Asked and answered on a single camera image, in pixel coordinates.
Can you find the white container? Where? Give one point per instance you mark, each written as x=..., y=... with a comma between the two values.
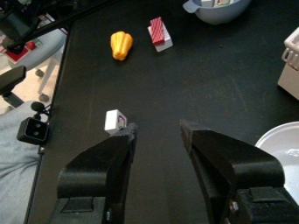
x=291, y=67

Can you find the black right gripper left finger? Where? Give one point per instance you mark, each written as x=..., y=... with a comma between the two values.
x=98, y=163

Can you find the red striped toy sushi piece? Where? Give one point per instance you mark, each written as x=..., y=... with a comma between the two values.
x=159, y=33

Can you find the white toy sushi cube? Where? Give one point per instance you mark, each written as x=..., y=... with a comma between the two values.
x=114, y=121

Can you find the light blue bowl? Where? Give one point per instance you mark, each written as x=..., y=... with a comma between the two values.
x=218, y=10

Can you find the red and white box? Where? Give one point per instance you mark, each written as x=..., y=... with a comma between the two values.
x=22, y=51

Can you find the yellow toy bell pepper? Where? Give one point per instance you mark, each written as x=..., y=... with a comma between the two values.
x=120, y=44

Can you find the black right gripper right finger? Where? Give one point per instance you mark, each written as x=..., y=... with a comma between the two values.
x=234, y=172

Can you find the grey rolling chair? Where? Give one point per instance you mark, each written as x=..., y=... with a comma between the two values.
x=43, y=55

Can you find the black table-level camera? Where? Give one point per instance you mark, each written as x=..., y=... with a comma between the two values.
x=34, y=131

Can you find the white plate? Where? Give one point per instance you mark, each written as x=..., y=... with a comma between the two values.
x=282, y=151

